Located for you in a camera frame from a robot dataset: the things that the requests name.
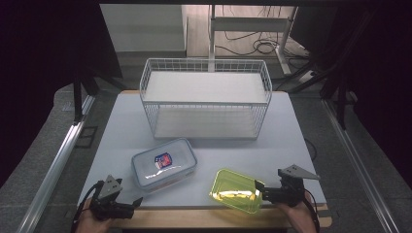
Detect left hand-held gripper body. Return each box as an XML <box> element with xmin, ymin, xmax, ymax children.
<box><xmin>89</xmin><ymin>174</ymin><xmax>135</xmax><ymax>221</ymax></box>

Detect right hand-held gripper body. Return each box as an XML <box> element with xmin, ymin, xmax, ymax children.
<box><xmin>262</xmin><ymin>163</ymin><xmax>322</xmax><ymax>209</ymax></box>

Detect yellow-green plastic container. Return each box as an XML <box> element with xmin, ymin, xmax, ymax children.
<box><xmin>208</xmin><ymin>168</ymin><xmax>264</xmax><ymax>215</ymax></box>

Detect person's right hand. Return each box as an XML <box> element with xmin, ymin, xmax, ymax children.
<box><xmin>276</xmin><ymin>192</ymin><xmax>320</xmax><ymax>233</ymax></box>

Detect person's left hand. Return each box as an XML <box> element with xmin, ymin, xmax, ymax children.
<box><xmin>75</xmin><ymin>198</ymin><xmax>113</xmax><ymax>233</ymax></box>

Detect clear blue-lidded food container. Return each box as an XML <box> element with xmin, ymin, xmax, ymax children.
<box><xmin>130</xmin><ymin>137</ymin><xmax>198</xmax><ymax>192</ymax></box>

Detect black metal stand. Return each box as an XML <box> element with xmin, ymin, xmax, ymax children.
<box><xmin>320</xmin><ymin>64</ymin><xmax>350</xmax><ymax>130</ymax></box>
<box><xmin>72</xmin><ymin>67</ymin><xmax>99</xmax><ymax>126</ymax></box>

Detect white power strip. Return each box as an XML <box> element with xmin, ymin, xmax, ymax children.
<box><xmin>296</xmin><ymin>69</ymin><xmax>316</xmax><ymax>85</ymax></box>

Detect dark curtain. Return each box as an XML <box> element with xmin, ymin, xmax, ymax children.
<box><xmin>0</xmin><ymin>0</ymin><xmax>123</xmax><ymax>189</ymax></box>
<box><xmin>291</xmin><ymin>0</ymin><xmax>412</xmax><ymax>181</ymax></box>

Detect white cabinet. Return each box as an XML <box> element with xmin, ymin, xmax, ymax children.
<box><xmin>99</xmin><ymin>3</ymin><xmax>189</xmax><ymax>59</ymax></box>

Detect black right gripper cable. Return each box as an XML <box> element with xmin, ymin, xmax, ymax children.
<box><xmin>304</xmin><ymin>188</ymin><xmax>322</xmax><ymax>233</ymax></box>

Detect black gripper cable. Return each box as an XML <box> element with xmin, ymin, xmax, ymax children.
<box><xmin>70</xmin><ymin>181</ymin><xmax>105</xmax><ymax>233</ymax></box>
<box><xmin>304</xmin><ymin>188</ymin><xmax>322</xmax><ymax>233</ymax></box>

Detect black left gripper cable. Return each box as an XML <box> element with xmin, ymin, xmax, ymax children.
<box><xmin>70</xmin><ymin>181</ymin><xmax>105</xmax><ymax>233</ymax></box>

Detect aluminium rail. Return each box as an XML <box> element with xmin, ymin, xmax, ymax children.
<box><xmin>16</xmin><ymin>95</ymin><xmax>97</xmax><ymax>233</ymax></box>
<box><xmin>322</xmin><ymin>98</ymin><xmax>401</xmax><ymax>233</ymax></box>

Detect white wire two-tier rack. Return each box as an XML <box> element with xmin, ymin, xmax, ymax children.
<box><xmin>139</xmin><ymin>57</ymin><xmax>273</xmax><ymax>141</ymax></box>

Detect black floor cables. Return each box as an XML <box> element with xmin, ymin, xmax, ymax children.
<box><xmin>215</xmin><ymin>6</ymin><xmax>312</xmax><ymax>60</ymax></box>

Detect white metal desk frame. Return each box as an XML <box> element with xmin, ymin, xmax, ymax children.
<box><xmin>207</xmin><ymin>4</ymin><xmax>299</xmax><ymax>76</ymax></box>

